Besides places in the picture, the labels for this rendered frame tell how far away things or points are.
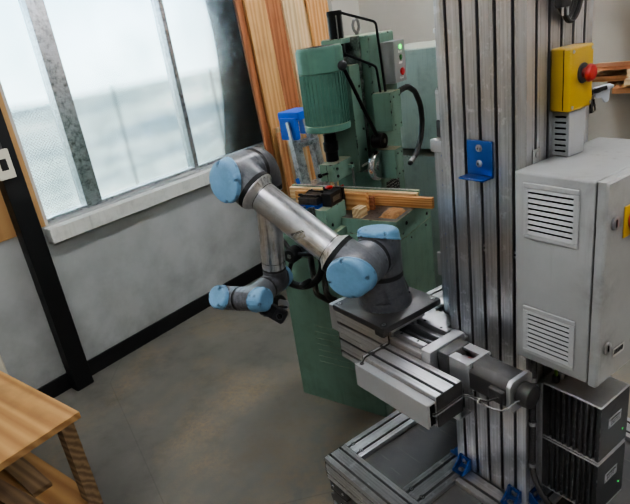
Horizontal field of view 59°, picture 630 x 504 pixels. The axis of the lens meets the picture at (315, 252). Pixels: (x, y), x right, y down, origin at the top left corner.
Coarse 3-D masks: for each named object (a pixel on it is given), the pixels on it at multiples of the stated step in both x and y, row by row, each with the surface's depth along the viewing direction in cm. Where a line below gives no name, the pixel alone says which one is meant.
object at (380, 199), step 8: (296, 192) 239; (304, 192) 237; (376, 200) 218; (384, 200) 216; (392, 200) 214; (400, 200) 212; (408, 200) 210; (416, 200) 208; (424, 200) 206; (432, 200) 205; (424, 208) 208; (432, 208) 206
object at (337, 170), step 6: (342, 156) 230; (348, 156) 228; (324, 162) 225; (330, 162) 223; (336, 162) 222; (342, 162) 223; (348, 162) 227; (324, 168) 221; (330, 168) 220; (336, 168) 220; (342, 168) 224; (348, 168) 227; (330, 174) 221; (336, 174) 221; (342, 174) 224; (348, 174) 228; (324, 180) 224; (330, 180) 222; (336, 180) 221
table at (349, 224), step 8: (296, 200) 241; (376, 208) 216; (384, 208) 214; (408, 208) 210; (416, 208) 211; (344, 216) 212; (352, 216) 211; (368, 216) 208; (376, 216) 207; (400, 216) 203; (408, 216) 206; (416, 216) 212; (344, 224) 212; (352, 224) 210; (360, 224) 208; (368, 224) 206; (392, 224) 200; (400, 224) 201; (408, 224) 207; (336, 232) 206; (344, 232) 211; (352, 232) 211; (400, 232) 202
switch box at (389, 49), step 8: (392, 40) 226; (400, 40) 224; (384, 48) 222; (392, 48) 220; (384, 56) 223; (392, 56) 221; (384, 64) 225; (392, 64) 223; (400, 64) 226; (384, 72) 226; (392, 72) 224; (392, 80) 225; (400, 80) 227
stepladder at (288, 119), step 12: (300, 108) 316; (288, 120) 307; (300, 120) 322; (288, 132) 309; (300, 132) 326; (300, 144) 311; (312, 144) 321; (300, 156) 314; (312, 156) 326; (300, 168) 314; (300, 180) 316; (312, 180) 327
